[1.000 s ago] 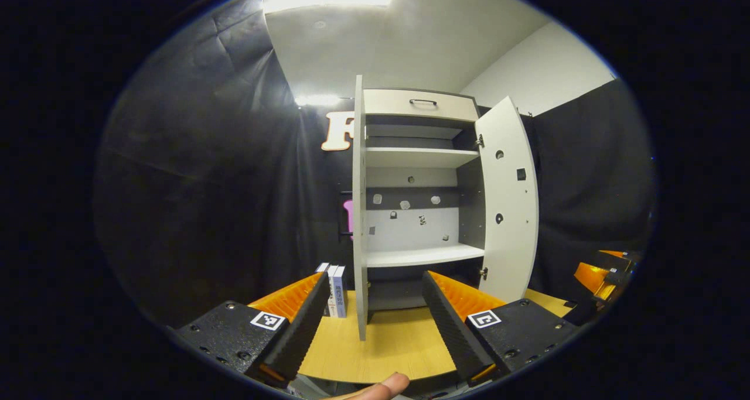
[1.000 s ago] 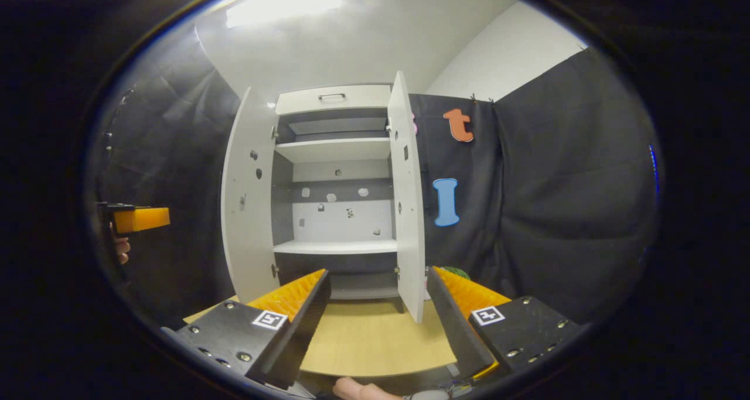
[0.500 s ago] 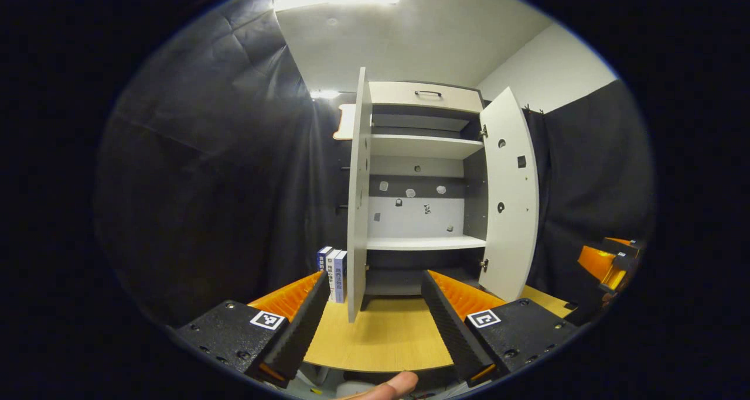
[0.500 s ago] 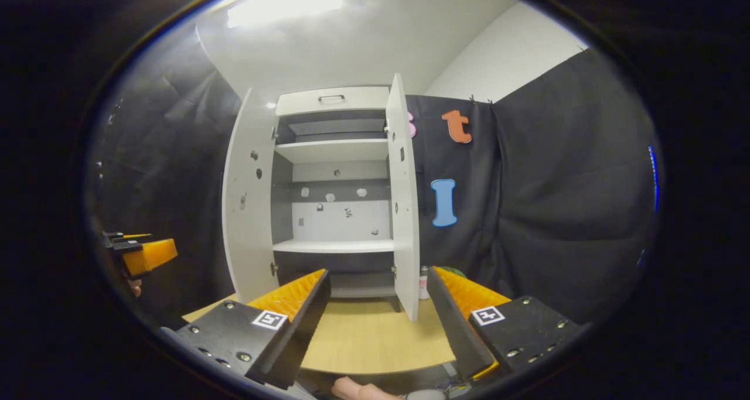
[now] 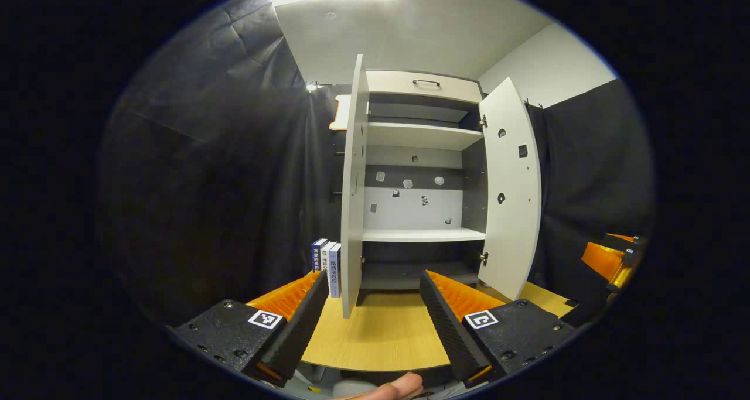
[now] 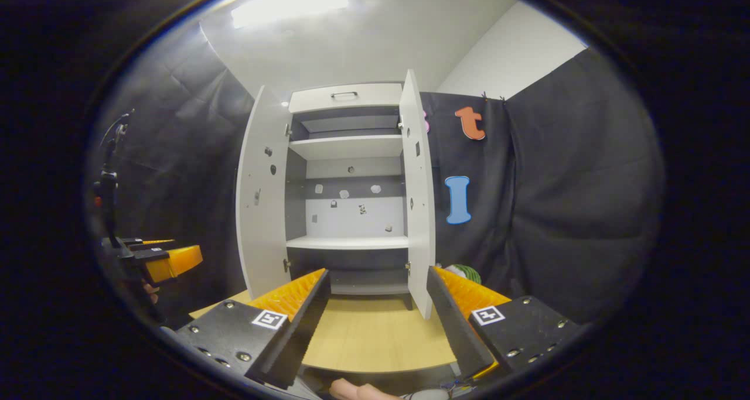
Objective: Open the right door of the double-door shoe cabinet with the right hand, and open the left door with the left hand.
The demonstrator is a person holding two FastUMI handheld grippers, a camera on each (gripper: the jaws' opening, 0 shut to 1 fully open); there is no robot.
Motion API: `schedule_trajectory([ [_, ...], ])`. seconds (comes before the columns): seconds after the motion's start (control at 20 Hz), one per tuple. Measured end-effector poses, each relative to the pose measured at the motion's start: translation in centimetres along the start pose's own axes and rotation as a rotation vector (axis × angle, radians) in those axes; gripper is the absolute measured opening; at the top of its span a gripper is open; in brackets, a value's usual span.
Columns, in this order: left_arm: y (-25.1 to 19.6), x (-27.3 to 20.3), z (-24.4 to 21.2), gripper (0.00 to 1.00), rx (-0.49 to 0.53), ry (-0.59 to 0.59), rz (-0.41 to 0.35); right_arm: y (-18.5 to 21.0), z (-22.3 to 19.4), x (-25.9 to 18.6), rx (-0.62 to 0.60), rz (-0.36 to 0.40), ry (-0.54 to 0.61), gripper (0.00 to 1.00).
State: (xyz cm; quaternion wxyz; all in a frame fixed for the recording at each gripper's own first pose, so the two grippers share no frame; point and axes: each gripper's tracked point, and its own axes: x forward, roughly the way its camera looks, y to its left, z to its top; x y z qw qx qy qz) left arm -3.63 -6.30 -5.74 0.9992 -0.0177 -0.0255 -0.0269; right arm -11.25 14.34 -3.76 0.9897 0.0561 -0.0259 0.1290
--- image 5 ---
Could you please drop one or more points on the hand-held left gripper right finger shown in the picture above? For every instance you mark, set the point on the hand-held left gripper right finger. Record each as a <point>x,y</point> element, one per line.
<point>445,324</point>

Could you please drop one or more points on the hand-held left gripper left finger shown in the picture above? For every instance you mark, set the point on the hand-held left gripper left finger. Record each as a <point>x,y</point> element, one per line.
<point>304,324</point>

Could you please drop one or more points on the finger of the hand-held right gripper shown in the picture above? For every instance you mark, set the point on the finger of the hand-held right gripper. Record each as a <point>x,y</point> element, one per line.
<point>627,245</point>
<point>603,259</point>

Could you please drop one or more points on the cabinet door with cat sticker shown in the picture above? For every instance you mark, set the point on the cabinet door with cat sticker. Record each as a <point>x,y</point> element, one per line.
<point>510,242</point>

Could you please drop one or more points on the cabinet door with camera sticker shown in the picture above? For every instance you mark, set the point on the cabinet door with camera sticker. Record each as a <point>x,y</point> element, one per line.
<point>353,212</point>

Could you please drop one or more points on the white double-door shoe cabinet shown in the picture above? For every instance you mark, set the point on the white double-door shoe cabinet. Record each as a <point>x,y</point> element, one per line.
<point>398,86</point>

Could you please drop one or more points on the white cabinet shelf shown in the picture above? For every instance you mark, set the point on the white cabinet shelf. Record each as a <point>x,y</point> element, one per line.
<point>422,235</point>
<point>422,136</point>

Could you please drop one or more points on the light blue book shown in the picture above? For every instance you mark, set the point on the light blue book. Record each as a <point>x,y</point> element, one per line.
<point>334,271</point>

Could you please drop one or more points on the white book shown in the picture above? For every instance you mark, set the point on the white book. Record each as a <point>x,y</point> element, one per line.
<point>324,262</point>

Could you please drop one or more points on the dark blue book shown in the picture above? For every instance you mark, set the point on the dark blue book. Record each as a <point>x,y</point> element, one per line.
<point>316,256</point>

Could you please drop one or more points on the black backdrop cloth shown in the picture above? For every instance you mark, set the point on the black backdrop cloth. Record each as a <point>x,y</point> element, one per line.
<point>205,183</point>

